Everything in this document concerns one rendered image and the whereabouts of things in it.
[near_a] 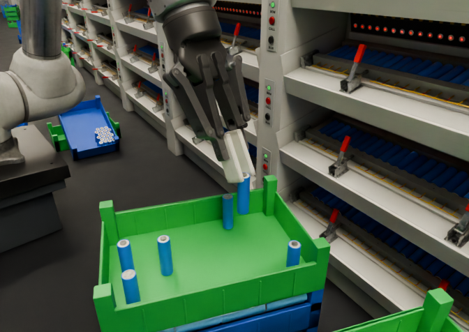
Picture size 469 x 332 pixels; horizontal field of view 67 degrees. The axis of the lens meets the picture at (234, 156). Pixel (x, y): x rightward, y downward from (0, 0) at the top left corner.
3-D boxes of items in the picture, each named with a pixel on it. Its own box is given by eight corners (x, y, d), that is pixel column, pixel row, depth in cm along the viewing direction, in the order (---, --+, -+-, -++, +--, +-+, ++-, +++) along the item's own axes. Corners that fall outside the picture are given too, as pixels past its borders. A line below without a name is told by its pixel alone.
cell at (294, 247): (287, 283, 51) (291, 248, 48) (283, 274, 52) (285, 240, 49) (299, 280, 51) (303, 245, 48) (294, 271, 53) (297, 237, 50)
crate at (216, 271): (104, 346, 43) (92, 299, 39) (107, 240, 60) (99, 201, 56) (324, 289, 50) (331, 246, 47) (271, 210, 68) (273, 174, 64)
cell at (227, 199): (220, 194, 60) (221, 224, 63) (223, 200, 58) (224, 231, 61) (231, 192, 60) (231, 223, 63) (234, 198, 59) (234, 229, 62)
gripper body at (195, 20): (195, 22, 53) (214, 82, 54) (147, 27, 47) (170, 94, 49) (227, 1, 47) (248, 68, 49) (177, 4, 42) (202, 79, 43)
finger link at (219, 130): (208, 53, 46) (199, 54, 46) (228, 135, 47) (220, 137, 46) (191, 62, 49) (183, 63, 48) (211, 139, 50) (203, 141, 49)
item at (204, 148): (257, 204, 110) (249, 170, 102) (176, 138, 156) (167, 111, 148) (306, 173, 117) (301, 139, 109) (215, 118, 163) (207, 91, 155)
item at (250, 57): (262, 84, 93) (252, 31, 85) (169, 49, 138) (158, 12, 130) (318, 55, 100) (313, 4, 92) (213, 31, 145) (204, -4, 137)
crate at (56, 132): (56, 152, 162) (52, 136, 159) (50, 137, 177) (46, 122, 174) (121, 138, 177) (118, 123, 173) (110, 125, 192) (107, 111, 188)
